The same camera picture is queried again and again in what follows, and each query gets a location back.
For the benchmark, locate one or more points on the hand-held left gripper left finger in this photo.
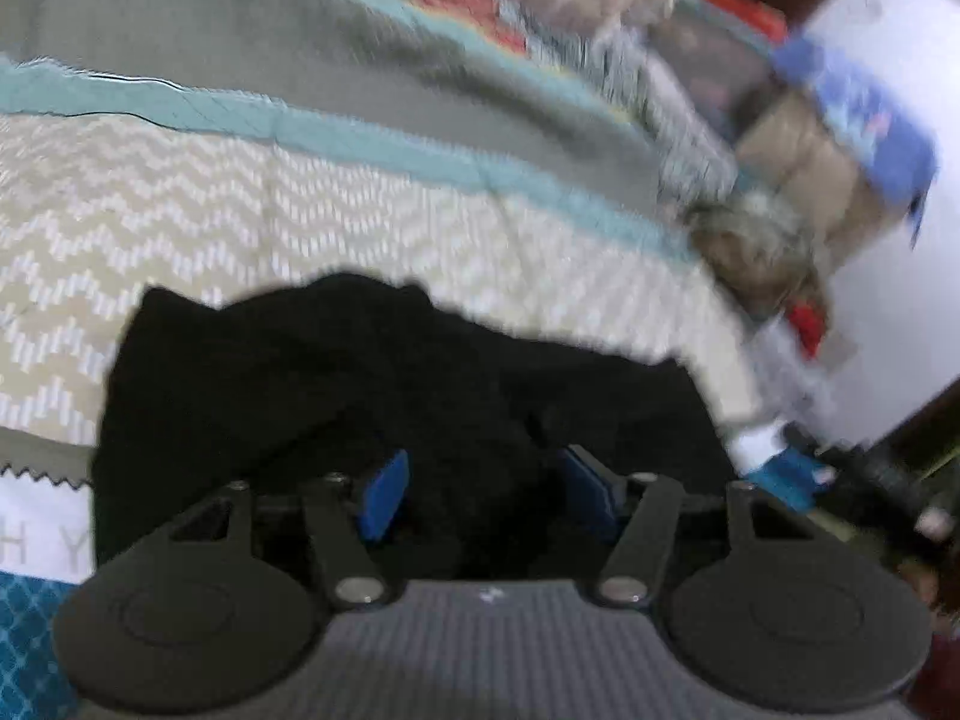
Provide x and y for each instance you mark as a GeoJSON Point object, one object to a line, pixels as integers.
{"type": "Point", "coordinates": [384, 499]}

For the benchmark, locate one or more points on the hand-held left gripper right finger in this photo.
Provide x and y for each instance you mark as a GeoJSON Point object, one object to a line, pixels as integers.
{"type": "Point", "coordinates": [592, 495]}

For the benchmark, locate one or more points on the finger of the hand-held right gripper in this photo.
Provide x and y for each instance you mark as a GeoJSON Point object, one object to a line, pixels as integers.
{"type": "Point", "coordinates": [885, 480]}

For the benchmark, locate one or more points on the black pants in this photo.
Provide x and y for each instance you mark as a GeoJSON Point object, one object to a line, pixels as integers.
{"type": "Point", "coordinates": [375, 397]}

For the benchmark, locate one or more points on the brown furry cloth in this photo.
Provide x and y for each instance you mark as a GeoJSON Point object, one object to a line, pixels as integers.
{"type": "Point", "coordinates": [757, 255]}

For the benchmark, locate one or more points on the printed zigzag bed sheet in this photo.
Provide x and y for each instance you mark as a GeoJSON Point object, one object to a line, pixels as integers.
{"type": "Point", "coordinates": [300, 187]}

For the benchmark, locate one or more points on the cardboard box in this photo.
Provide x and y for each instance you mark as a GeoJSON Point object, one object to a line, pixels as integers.
{"type": "Point", "coordinates": [810, 157]}

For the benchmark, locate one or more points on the blue floral quilt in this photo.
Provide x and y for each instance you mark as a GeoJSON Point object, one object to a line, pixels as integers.
{"type": "Point", "coordinates": [660, 97]}

